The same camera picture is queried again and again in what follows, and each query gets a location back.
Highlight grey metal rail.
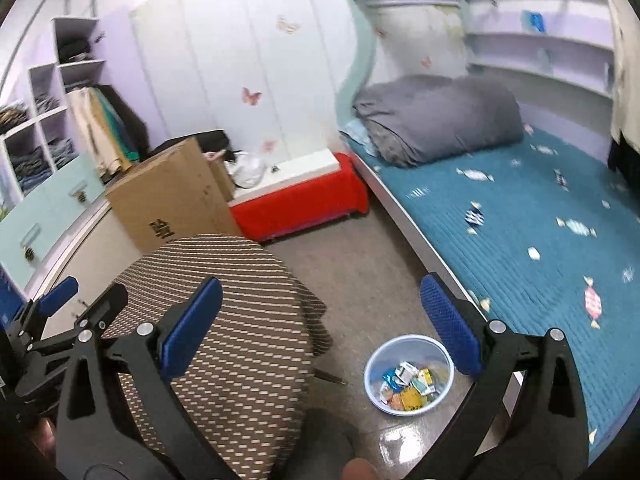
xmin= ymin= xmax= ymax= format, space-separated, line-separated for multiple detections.
xmin=0 ymin=0 xmax=98 ymax=91

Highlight grey folded duvet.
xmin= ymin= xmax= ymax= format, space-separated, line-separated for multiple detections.
xmin=352 ymin=75 xmax=525 ymax=168

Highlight person's left hand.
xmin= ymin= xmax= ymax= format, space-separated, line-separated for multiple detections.
xmin=30 ymin=417 xmax=57 ymax=461

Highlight white plastic bag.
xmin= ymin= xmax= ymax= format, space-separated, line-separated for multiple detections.
xmin=230 ymin=152 xmax=265 ymax=188

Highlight folded dark clothes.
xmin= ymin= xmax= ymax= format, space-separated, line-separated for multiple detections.
xmin=57 ymin=35 xmax=94 ymax=63

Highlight cream hanging cloth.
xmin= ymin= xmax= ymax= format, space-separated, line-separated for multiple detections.
xmin=607 ymin=0 xmax=640 ymax=146

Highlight black cloth beside bed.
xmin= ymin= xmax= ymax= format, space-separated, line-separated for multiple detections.
xmin=607 ymin=132 xmax=640 ymax=181

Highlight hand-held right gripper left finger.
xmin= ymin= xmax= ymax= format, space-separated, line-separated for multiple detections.
xmin=54 ymin=276 xmax=226 ymax=480

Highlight red storage bench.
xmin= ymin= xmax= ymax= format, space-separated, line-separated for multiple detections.
xmin=230 ymin=152 xmax=371 ymax=243

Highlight person's leg in grey shorts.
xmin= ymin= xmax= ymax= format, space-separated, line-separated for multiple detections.
xmin=280 ymin=407 xmax=381 ymax=480

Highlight white wall shelf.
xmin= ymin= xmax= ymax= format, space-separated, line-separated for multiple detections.
xmin=360 ymin=0 xmax=616 ymax=106

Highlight round table with striped cloth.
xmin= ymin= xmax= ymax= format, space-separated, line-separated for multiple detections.
xmin=102 ymin=234 xmax=348 ymax=480

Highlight black hanging garment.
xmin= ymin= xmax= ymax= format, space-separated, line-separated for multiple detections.
xmin=105 ymin=85 xmax=151 ymax=156

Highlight light blue pillow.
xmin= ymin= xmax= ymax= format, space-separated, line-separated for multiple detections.
xmin=340 ymin=120 xmax=386 ymax=156

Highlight white wardrobe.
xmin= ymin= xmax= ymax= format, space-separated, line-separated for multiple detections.
xmin=129 ymin=0 xmax=361 ymax=171

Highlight blue container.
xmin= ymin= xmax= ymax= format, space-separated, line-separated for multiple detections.
xmin=0 ymin=266 xmax=26 ymax=331

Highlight beige hanging garment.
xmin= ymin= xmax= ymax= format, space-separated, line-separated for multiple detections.
xmin=67 ymin=87 xmax=118 ymax=176

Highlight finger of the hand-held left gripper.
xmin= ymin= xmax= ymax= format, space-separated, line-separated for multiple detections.
xmin=22 ymin=283 xmax=129 ymax=363
xmin=6 ymin=276 xmax=80 ymax=343

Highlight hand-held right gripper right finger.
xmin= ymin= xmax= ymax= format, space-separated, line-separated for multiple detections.
xmin=410 ymin=272 xmax=591 ymax=480

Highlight large cardboard box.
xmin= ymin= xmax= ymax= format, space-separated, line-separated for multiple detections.
xmin=105 ymin=137 xmax=243 ymax=256

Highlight pale blue plastic bin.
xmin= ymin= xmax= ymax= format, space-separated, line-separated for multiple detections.
xmin=363 ymin=335 xmax=456 ymax=417

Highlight white cubby shelf unit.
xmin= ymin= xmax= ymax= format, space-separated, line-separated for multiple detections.
xmin=0 ymin=15 xmax=108 ymax=201

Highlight white bed frame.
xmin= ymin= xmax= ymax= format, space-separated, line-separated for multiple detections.
xmin=340 ymin=132 xmax=531 ymax=461

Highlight teal candy-print bed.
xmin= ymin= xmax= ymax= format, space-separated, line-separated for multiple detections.
xmin=345 ymin=127 xmax=640 ymax=466

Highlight folded jeans stack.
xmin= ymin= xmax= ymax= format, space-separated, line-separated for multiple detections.
xmin=10 ymin=139 xmax=76 ymax=181

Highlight black bag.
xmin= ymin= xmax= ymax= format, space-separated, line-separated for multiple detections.
xmin=150 ymin=130 xmax=231 ymax=161

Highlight teal hanging garment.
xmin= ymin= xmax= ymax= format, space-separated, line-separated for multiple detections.
xmin=97 ymin=87 xmax=138 ymax=161

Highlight white wardrobe ledge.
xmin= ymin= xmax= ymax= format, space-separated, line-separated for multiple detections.
xmin=230 ymin=150 xmax=343 ymax=206

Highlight mint drawer cabinet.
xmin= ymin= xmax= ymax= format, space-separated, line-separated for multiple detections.
xmin=0 ymin=152 xmax=108 ymax=291

